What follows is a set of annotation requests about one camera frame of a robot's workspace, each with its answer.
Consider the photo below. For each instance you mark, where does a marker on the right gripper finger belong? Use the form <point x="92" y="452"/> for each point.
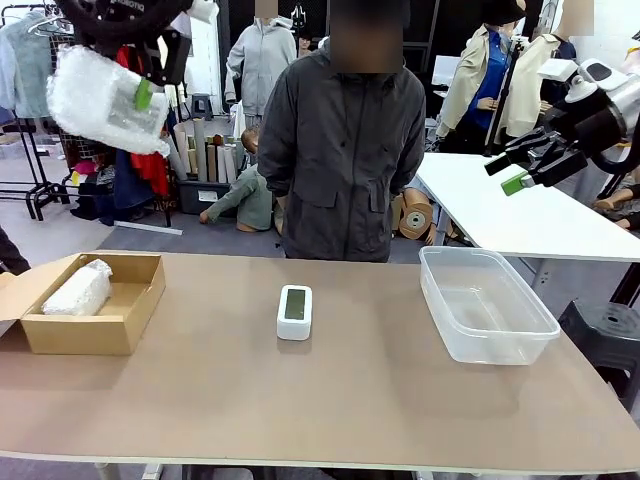
<point x="555" y="167"/>
<point x="525" y="147"/>

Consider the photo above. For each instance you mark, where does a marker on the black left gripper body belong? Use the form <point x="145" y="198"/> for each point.
<point x="130" y="15"/>

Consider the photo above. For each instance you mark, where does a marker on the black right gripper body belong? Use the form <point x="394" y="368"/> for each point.
<point x="590" y="125"/>

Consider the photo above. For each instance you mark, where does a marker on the bubble-wrapped clock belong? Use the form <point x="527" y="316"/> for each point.
<point x="75" y="295"/>
<point x="90" y="100"/>

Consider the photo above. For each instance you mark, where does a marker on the white digital clock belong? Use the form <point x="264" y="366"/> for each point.
<point x="295" y="327"/>

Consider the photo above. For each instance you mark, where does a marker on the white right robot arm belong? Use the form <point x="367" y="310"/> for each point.
<point x="627" y="100"/>

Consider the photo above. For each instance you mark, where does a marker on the black tripod stand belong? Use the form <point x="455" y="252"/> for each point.
<point x="505" y="100"/>

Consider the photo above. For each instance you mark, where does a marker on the small black step stool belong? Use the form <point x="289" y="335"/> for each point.
<point x="201" y="105"/>

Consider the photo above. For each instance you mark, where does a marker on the white table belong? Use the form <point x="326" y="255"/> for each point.
<point x="500" y="210"/>

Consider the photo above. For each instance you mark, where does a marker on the mannequin in beige coat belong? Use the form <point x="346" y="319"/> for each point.
<point x="470" y="90"/>

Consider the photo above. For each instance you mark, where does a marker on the mannequin in dark top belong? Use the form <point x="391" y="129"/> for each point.
<point x="567" y="47"/>

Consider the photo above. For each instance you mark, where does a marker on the mannequin in grey hoodie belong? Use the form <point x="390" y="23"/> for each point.
<point x="260" y="60"/>

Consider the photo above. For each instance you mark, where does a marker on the cream paper roll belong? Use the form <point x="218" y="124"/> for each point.
<point x="182" y="150"/>

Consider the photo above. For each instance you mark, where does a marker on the tall grey paper roll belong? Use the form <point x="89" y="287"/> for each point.
<point x="200" y="150"/>

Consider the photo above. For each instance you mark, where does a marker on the slanted grey paper roll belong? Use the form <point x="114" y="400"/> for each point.
<point x="172" y="160"/>

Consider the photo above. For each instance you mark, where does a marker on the white monitor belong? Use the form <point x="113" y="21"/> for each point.
<point x="445" y="70"/>

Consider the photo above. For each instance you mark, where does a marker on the brown paper roll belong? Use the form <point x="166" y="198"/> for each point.
<point x="212" y="165"/>

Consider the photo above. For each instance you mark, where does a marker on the white paper roll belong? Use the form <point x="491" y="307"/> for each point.
<point x="222" y="165"/>

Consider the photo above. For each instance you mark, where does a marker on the light blue fuzzy jacket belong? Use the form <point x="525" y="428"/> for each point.
<point x="20" y="75"/>

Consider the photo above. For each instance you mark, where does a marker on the large kraft paper roll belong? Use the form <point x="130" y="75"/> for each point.
<point x="416" y="220"/>

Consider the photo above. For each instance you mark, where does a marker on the navy garment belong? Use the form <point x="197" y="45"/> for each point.
<point x="127" y="180"/>

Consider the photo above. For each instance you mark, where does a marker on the open cardboard carton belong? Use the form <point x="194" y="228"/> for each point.
<point x="396" y="212"/>

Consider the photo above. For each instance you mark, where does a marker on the black bin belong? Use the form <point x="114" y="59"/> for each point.
<point x="200" y="197"/>

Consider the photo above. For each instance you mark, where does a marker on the black metal clothes rack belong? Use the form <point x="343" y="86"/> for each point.
<point x="168" y="210"/>

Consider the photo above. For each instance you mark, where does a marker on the black plastic stool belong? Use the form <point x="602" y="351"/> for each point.
<point x="605" y="340"/>

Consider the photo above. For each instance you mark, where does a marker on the person in dark jacket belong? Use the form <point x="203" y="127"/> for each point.
<point x="345" y="150"/>

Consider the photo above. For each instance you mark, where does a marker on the clear plastic container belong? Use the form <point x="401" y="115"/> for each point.
<point x="500" y="345"/>

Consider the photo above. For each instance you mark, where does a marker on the person in dark clothes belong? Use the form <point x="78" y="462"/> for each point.
<point x="9" y="255"/>

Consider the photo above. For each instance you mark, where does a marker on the brown cardboard box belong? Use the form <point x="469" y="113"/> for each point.
<point x="90" y="332"/>

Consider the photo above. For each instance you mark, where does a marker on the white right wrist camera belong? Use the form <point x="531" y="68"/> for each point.
<point x="557" y="69"/>

